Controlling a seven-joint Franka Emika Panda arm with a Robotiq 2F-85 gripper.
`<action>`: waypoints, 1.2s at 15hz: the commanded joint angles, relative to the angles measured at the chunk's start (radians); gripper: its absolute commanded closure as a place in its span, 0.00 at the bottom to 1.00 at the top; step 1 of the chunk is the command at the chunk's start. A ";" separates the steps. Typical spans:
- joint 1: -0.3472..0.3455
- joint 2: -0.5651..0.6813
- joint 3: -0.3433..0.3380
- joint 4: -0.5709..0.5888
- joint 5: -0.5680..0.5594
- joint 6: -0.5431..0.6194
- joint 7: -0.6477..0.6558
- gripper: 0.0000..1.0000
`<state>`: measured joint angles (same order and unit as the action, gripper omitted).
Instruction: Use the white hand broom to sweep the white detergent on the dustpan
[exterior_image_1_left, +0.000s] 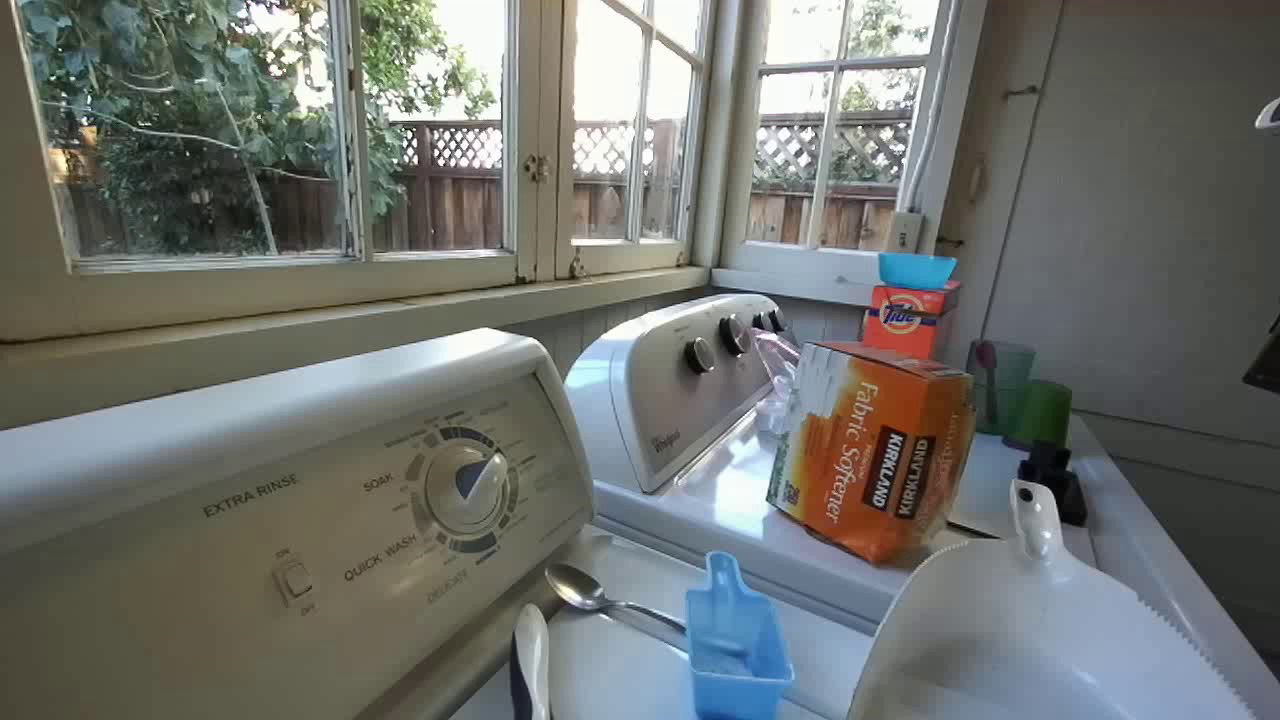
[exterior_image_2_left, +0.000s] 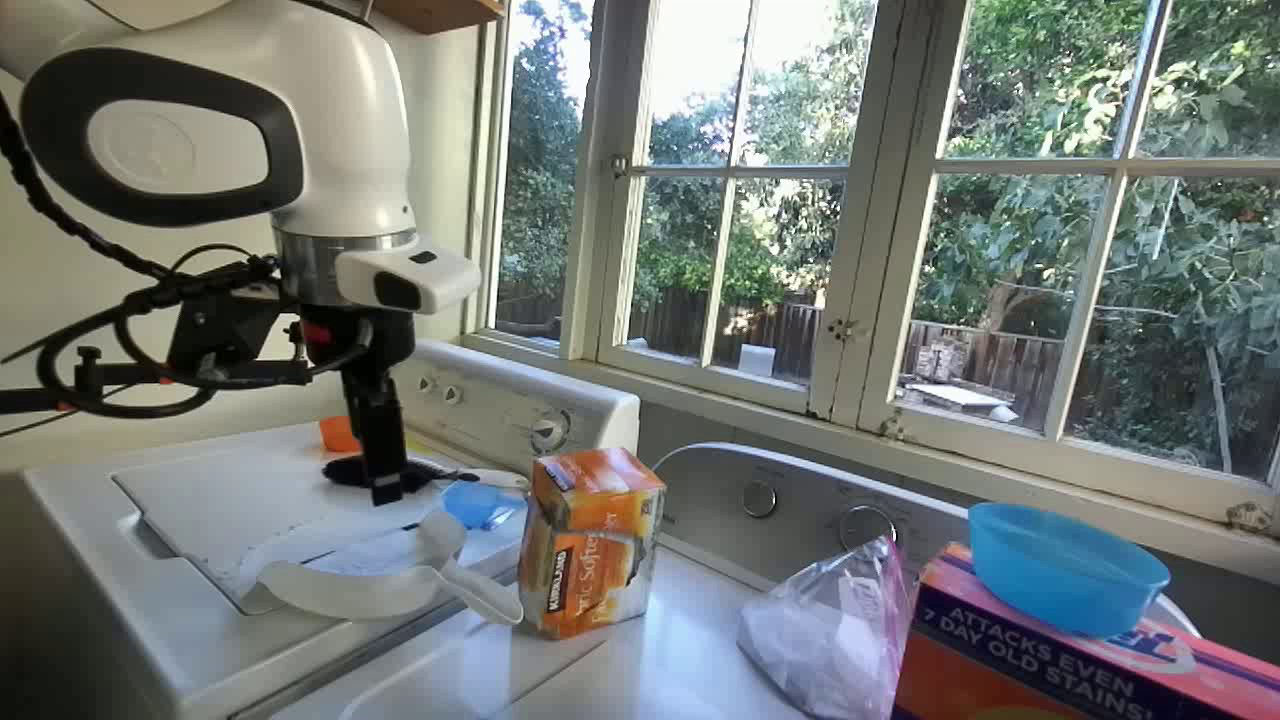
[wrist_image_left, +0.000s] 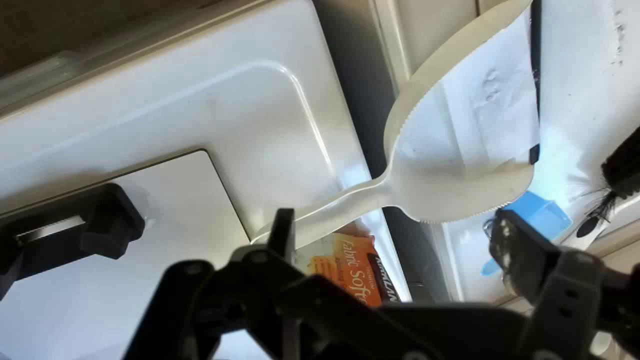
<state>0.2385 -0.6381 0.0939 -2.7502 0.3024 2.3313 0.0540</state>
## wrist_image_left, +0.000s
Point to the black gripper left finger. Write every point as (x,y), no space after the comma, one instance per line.
(201,301)

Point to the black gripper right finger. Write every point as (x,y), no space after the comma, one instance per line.
(573,292)

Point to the blue plastic detergent scoop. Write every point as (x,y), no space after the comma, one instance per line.
(543,212)

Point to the white dustpan with black lip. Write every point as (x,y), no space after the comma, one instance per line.
(461,186)

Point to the black plastic clamp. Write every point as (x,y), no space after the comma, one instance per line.
(101,222)

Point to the orange fabric softener box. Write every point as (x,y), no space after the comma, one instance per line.
(351,263)

